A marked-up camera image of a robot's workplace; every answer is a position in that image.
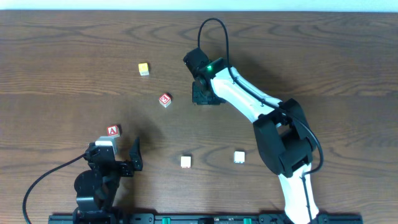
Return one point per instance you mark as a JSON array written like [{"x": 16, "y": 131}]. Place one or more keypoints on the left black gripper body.
[{"x": 116, "y": 166}]

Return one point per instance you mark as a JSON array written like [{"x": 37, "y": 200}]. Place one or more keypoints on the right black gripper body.
[{"x": 204, "y": 97}]

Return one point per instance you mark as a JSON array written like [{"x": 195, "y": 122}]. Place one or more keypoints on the red letter A block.
[{"x": 113, "y": 131}]

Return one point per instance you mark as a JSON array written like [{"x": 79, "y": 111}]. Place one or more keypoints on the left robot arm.
[{"x": 96, "y": 188}]

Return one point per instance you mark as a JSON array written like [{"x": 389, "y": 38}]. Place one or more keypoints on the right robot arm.
[{"x": 284, "y": 140}]

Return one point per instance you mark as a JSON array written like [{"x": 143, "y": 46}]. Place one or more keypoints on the red letter E block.
[{"x": 165, "y": 100}]

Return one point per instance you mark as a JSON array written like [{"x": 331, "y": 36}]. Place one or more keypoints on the plain white block left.
[{"x": 186, "y": 162}]

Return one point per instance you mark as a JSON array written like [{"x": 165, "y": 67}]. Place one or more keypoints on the plain white block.
[
  {"x": 239, "y": 157},
  {"x": 186, "y": 162}
]

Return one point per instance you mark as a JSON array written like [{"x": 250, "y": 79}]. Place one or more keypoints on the yellow top block far left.
[{"x": 143, "y": 69}]

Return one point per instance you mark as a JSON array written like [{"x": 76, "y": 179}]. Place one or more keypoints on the plain white block right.
[{"x": 239, "y": 157}]

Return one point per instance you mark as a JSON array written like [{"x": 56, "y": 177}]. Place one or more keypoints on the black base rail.
[{"x": 268, "y": 218}]

